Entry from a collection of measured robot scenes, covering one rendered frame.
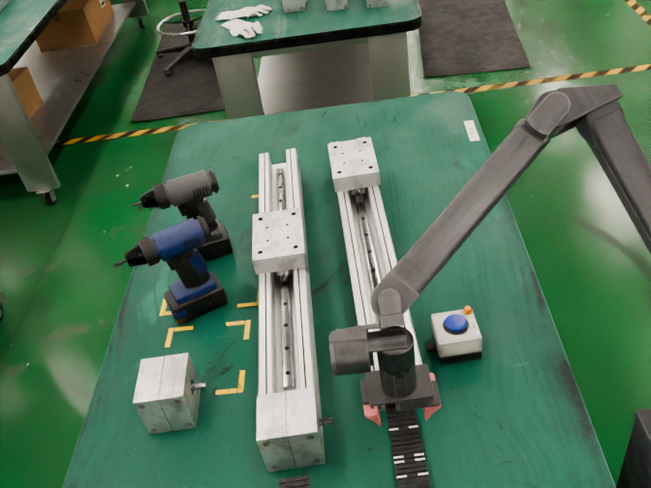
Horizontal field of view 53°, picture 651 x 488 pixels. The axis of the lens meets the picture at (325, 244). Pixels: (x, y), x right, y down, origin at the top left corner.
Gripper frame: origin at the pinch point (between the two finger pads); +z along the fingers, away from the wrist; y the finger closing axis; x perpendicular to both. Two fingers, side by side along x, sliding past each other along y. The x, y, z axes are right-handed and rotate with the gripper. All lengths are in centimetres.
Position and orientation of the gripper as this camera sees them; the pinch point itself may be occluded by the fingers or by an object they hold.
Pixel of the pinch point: (402, 416)
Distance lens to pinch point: 115.1
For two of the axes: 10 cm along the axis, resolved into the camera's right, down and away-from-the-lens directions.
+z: 1.3, 7.6, 6.4
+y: -9.9, 1.4, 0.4
